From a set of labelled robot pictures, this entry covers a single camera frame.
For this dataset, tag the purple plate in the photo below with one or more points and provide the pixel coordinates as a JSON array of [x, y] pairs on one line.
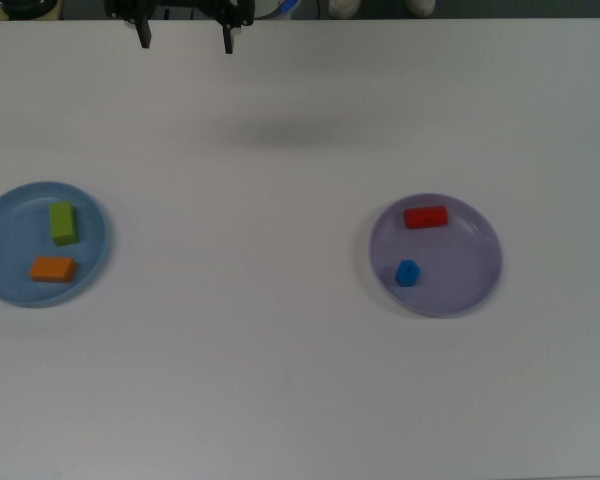
[[455, 270]]

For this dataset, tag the blue block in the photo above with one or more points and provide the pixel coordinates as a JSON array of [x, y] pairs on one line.
[[408, 273]]

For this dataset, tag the green block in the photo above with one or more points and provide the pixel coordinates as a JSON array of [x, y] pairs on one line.
[[63, 225]]

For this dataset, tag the black round object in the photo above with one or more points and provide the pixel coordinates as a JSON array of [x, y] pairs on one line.
[[25, 5]]

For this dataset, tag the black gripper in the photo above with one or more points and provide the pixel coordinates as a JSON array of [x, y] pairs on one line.
[[182, 4]]

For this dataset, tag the red cylinder block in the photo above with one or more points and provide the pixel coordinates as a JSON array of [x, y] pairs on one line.
[[425, 217]]

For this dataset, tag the orange block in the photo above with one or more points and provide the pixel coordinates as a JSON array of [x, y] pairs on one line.
[[53, 270]]

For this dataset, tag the blue plate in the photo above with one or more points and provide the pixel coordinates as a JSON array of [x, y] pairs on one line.
[[10, 240]]

